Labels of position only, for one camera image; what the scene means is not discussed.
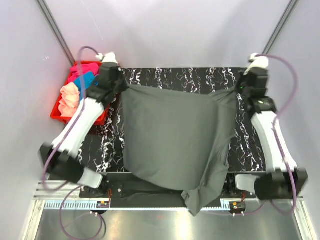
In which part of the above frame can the grey t shirt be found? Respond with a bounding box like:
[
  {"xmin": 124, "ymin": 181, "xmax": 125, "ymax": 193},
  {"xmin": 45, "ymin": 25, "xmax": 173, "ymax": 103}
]
[{"xmin": 121, "ymin": 85, "xmax": 237, "ymax": 215}]

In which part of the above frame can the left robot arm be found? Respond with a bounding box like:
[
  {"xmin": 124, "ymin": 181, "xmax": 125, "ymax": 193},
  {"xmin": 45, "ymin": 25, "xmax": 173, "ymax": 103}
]
[{"xmin": 39, "ymin": 60, "xmax": 127, "ymax": 198}]

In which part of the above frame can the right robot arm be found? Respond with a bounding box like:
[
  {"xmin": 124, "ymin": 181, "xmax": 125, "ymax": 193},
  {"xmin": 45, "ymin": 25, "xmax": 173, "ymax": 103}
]
[{"xmin": 227, "ymin": 67, "xmax": 308, "ymax": 201}]

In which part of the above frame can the blue t shirt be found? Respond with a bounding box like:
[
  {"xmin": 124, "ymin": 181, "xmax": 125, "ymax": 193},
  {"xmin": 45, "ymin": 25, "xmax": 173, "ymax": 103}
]
[{"xmin": 73, "ymin": 71, "xmax": 96, "ymax": 93}]

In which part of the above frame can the magenta pink t shirt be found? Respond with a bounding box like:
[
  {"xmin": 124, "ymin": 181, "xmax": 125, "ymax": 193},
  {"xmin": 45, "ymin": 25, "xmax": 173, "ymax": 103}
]
[{"xmin": 67, "ymin": 62, "xmax": 100, "ymax": 83}]

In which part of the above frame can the peach orange t shirt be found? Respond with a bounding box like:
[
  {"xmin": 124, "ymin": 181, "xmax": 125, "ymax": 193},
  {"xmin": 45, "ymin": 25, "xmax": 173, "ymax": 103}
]
[{"xmin": 58, "ymin": 82, "xmax": 80, "ymax": 118}]

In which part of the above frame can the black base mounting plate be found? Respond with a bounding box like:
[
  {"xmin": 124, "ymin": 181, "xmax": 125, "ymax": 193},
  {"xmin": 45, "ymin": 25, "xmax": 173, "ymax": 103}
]
[{"xmin": 79, "ymin": 172, "xmax": 255, "ymax": 210}]

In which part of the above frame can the left orange connector box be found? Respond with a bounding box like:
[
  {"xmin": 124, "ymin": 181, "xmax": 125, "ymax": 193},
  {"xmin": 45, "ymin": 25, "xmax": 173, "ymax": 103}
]
[{"xmin": 96, "ymin": 199, "xmax": 110, "ymax": 209}]

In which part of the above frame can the orange connector box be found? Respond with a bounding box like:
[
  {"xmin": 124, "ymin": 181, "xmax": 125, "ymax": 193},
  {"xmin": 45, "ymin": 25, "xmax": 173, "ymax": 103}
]
[
  {"xmin": 231, "ymin": 201, "xmax": 246, "ymax": 210},
  {"xmin": 96, "ymin": 199, "xmax": 110, "ymax": 209}
]

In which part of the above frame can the right orange connector box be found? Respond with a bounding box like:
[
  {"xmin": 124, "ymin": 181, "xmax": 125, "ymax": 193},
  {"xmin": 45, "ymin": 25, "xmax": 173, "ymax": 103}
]
[{"xmin": 231, "ymin": 201, "xmax": 246, "ymax": 210}]

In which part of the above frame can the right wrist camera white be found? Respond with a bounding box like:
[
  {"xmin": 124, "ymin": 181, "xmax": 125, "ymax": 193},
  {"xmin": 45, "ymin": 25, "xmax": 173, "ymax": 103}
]
[{"xmin": 243, "ymin": 53, "xmax": 269, "ymax": 76}]

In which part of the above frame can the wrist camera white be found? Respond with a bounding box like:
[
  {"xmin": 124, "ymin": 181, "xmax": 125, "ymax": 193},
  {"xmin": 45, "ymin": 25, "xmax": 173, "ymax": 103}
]
[
  {"xmin": 243, "ymin": 53, "xmax": 269, "ymax": 76},
  {"xmin": 95, "ymin": 52, "xmax": 119, "ymax": 65}
]

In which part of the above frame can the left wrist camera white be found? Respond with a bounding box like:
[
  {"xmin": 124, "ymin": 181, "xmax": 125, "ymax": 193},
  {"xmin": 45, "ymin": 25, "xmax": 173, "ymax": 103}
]
[{"xmin": 95, "ymin": 52, "xmax": 119, "ymax": 65}]

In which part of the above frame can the right corner aluminium post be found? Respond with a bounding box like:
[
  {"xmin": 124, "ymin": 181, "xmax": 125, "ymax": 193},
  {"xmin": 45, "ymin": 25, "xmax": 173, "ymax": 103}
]
[{"xmin": 262, "ymin": 0, "xmax": 300, "ymax": 55}]

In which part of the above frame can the corner aluminium post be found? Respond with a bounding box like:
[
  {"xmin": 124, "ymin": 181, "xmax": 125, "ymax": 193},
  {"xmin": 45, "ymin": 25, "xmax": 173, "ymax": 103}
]
[
  {"xmin": 36, "ymin": 0, "xmax": 75, "ymax": 65},
  {"xmin": 262, "ymin": 0, "xmax": 300, "ymax": 55}
]

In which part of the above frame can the left corner aluminium post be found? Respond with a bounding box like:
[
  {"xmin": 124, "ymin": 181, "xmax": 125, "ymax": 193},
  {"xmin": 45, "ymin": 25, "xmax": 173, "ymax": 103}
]
[{"xmin": 36, "ymin": 0, "xmax": 75, "ymax": 65}]

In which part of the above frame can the slotted white cable duct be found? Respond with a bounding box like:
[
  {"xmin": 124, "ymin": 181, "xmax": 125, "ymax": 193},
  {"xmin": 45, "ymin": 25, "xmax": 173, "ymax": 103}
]
[{"xmin": 43, "ymin": 198, "xmax": 232, "ymax": 211}]

